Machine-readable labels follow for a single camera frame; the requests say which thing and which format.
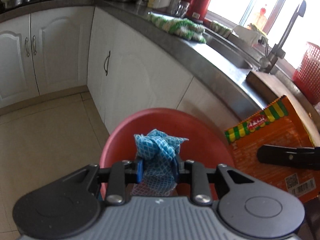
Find orange bottle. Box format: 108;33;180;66
255;5;268;30

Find steel basin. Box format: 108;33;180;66
1;0;30;9

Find wooden cutting board green handle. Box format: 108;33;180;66
246;70;320;140

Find red plastic bucket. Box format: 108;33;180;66
99;108;235;202

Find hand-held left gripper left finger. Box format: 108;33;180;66
60;160;143;204

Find red lattice basket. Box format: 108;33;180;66
292;42;320;104

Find orange snack bag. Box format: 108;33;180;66
224;95;320;204

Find blue lattice cloth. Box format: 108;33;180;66
134;129;189;197

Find stainless steel sink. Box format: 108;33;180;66
204;29;253;70

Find white rag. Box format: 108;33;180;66
234;24;268;47

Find large green white knitted cloth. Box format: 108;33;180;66
147;12;207;43

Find small green white knitted cloth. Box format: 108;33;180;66
210;21;233;37

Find chrome faucet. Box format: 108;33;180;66
259;0;307;74

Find clear glass cup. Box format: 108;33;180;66
170;0;190;17

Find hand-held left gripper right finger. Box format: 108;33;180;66
172;159;263;205

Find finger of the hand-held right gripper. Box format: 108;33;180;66
257;144;320;170

